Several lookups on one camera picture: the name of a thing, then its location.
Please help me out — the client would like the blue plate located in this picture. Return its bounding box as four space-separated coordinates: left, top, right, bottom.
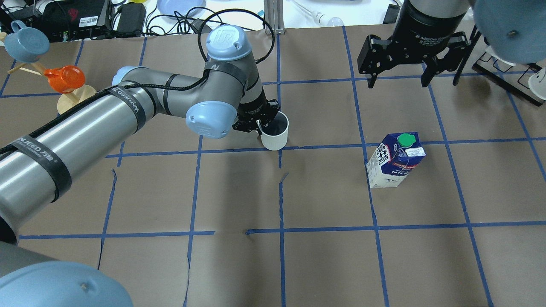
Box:
157 0 206 17

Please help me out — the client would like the black electronics box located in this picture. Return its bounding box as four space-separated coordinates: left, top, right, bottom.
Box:
34 0 113 42

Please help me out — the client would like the aluminium frame post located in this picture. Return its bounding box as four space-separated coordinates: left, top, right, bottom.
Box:
263 0 285 35

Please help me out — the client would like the orange cup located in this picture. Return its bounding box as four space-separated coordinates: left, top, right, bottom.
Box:
44 65 86 94

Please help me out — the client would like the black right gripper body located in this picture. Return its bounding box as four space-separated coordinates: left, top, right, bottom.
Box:
357 0 470 75

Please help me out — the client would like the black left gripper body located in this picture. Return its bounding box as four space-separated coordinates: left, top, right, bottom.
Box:
232 96 280 133

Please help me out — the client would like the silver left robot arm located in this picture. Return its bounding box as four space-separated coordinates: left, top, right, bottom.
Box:
0 25 280 307

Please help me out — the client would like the blue white milk carton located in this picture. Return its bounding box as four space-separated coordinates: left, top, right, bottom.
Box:
366 131 426 188

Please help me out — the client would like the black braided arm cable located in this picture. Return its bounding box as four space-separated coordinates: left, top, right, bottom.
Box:
0 9 275 154

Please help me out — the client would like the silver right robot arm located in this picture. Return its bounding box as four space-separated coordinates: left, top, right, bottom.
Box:
357 0 546 88

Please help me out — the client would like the white light bulb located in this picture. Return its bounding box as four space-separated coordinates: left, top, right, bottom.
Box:
292 1 345 27

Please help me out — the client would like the blue cup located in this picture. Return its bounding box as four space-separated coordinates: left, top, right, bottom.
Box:
4 20 49 64

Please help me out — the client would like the black power adapter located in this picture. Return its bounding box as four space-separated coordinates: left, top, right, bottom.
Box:
116 2 146 38

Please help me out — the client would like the white mug dark interior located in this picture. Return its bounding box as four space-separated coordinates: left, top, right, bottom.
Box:
257 111 289 151

